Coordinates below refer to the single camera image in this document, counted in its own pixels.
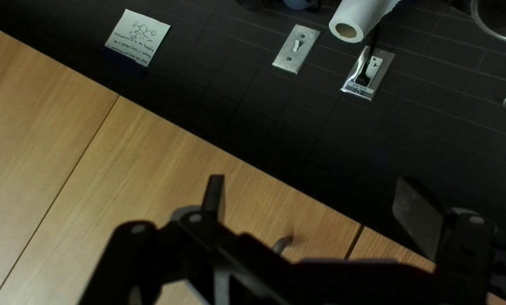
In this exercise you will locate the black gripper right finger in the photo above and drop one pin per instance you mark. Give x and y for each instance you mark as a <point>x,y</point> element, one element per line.
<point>458,243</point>

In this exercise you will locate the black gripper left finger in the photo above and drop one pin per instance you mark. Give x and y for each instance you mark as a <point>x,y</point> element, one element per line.
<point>139,260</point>

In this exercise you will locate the middle wooden cabinet door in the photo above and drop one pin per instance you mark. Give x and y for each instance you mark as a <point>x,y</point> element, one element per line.
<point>141,167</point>

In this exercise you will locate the stainless steel sink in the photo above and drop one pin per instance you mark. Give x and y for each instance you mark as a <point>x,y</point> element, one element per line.
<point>489,16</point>

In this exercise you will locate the white paper towel roll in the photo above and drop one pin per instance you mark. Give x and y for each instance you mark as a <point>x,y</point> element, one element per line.
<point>353,20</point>

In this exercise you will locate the silver left cabinet handle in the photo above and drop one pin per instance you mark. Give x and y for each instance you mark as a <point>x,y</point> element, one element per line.
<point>282,245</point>

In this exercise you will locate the white paper wall note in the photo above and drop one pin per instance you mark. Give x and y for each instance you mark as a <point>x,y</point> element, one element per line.
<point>137,37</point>

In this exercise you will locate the wall light switch plate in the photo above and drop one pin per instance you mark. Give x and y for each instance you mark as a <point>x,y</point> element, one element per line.
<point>295,49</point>

